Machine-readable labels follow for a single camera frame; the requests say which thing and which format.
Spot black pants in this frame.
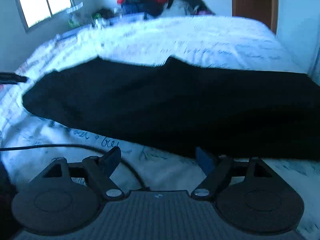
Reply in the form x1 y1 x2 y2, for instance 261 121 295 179
22 57 319 160

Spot white bedspread with script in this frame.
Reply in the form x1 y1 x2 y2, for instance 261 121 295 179
0 15 320 233

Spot brown wooden door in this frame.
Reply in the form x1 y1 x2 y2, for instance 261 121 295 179
232 0 278 33

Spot pile of clothes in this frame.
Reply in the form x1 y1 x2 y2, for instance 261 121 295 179
96 0 215 19

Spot black cable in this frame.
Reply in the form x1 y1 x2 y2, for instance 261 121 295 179
0 143 148 190

